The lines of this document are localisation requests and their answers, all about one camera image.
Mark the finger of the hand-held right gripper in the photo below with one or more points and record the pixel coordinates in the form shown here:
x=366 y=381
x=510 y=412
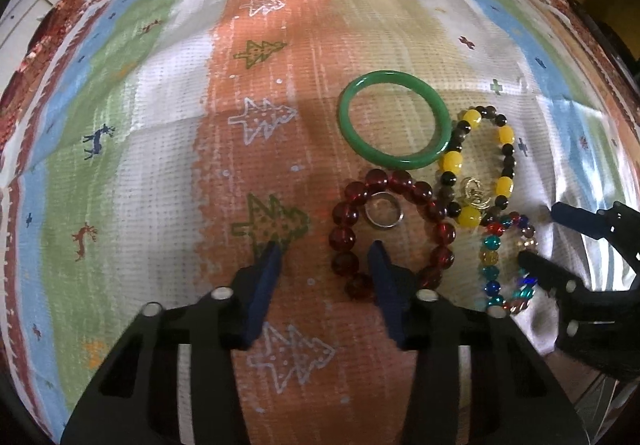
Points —
x=575 y=217
x=550 y=275

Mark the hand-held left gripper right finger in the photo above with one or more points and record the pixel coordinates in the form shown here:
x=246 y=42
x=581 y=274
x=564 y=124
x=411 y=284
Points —
x=386 y=290

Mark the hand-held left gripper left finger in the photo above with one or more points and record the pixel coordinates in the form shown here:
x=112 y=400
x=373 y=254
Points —
x=265 y=285

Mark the gold pendant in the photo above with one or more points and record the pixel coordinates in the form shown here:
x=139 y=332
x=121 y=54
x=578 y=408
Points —
x=472 y=190

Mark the green jade bangle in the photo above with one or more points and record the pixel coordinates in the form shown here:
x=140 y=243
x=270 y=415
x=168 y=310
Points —
x=395 y=161

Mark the striped printed blanket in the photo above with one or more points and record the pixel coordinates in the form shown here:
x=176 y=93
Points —
x=150 y=125

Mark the white headboard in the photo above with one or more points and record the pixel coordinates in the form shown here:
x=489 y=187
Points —
x=25 y=15

